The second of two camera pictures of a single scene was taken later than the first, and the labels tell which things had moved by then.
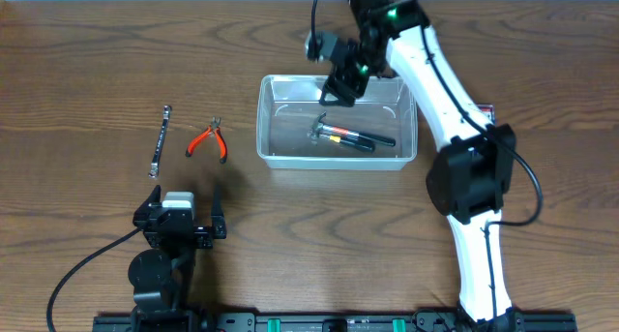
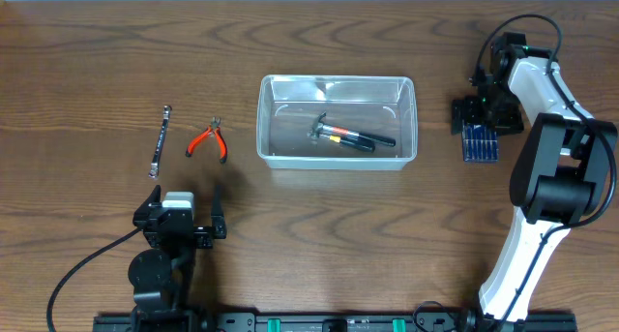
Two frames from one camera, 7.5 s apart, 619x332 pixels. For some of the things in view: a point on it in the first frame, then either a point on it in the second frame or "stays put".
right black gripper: [338, 75] → [512, 123]
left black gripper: [181, 229] stays put
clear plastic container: [286, 105] stays put
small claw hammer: [318, 128] stays put
